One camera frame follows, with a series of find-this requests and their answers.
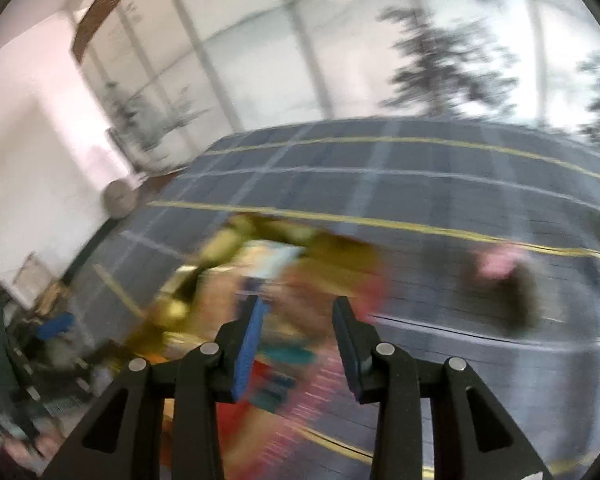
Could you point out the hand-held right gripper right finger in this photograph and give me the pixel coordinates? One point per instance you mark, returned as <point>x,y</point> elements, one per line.
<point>350,355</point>

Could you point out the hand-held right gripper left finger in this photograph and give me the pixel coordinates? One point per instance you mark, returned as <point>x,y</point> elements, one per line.
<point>247,350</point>

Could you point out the gold tin box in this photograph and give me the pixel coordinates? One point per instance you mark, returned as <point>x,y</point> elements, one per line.
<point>175,305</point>

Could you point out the grey plaid tablecloth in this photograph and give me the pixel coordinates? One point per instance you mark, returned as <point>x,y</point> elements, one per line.
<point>430,195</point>

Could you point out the sunflower seed packet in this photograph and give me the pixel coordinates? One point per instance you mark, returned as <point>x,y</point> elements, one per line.
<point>520,295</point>

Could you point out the grey round object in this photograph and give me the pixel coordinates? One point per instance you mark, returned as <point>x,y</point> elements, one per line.
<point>119,199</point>

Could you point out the landscape painted folding screen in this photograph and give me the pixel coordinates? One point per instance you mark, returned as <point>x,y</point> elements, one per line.
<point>305,35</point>

